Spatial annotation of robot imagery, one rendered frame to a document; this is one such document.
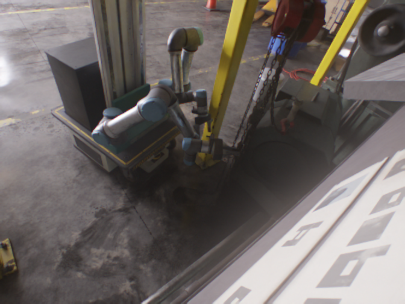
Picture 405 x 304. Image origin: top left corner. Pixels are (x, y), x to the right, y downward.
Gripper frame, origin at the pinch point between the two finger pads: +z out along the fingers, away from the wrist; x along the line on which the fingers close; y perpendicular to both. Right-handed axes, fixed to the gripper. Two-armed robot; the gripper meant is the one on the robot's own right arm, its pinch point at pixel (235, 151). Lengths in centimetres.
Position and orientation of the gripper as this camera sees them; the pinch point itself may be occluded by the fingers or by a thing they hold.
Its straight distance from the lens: 131.3
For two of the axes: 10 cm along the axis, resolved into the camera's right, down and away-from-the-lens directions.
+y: -1.4, 6.6, 7.4
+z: 9.9, 1.5, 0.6
